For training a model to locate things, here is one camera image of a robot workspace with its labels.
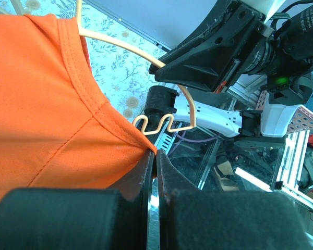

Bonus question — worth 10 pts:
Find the orange t shirt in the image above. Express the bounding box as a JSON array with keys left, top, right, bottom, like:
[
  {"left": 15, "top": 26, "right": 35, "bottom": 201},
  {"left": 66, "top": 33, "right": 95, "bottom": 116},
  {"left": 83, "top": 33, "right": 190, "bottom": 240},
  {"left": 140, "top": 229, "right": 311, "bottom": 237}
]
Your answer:
[{"left": 0, "top": 14, "right": 157, "bottom": 201}]

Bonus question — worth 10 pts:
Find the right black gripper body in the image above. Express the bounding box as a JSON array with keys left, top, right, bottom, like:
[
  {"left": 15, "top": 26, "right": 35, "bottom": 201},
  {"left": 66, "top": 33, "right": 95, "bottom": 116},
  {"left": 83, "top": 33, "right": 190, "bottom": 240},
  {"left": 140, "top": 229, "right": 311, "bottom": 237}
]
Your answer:
[{"left": 180, "top": 1, "right": 268, "bottom": 78}]

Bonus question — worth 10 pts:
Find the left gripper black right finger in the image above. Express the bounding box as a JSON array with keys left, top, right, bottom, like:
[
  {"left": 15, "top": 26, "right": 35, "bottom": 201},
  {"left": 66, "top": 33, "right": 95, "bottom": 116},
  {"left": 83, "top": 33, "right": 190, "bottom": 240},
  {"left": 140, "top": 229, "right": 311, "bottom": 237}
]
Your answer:
[{"left": 156, "top": 150, "right": 311, "bottom": 249}]

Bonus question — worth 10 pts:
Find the aluminium rail frame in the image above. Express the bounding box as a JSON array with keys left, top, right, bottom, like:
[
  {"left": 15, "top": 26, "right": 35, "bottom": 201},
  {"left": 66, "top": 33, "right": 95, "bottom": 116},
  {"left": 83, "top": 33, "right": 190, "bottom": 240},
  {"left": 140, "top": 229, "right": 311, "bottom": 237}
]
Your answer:
[{"left": 151, "top": 67, "right": 313, "bottom": 217}]

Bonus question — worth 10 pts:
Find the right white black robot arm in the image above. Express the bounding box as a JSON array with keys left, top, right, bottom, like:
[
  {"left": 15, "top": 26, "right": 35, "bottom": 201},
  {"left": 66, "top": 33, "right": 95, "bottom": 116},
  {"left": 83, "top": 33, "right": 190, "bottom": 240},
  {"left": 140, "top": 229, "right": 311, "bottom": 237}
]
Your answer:
[{"left": 149, "top": 1, "right": 313, "bottom": 148}]

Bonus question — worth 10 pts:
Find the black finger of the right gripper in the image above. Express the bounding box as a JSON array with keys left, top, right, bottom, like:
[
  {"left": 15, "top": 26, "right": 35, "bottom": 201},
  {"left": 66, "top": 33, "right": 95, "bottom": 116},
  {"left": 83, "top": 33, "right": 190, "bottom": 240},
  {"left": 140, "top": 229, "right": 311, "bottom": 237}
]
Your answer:
[{"left": 149, "top": 35, "right": 240, "bottom": 92}]

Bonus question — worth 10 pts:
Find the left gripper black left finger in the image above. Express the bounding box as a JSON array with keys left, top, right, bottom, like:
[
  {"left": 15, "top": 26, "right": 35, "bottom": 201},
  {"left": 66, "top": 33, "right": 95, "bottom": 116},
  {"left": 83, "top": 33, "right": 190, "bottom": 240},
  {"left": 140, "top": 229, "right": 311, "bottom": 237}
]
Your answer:
[{"left": 0, "top": 151, "right": 154, "bottom": 249}]

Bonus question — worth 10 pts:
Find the orange wavy hanger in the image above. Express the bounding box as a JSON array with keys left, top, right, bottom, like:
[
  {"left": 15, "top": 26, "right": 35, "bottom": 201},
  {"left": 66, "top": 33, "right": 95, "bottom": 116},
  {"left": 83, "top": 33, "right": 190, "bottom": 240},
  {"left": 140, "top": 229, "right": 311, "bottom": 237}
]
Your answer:
[{"left": 75, "top": 0, "right": 197, "bottom": 135}]

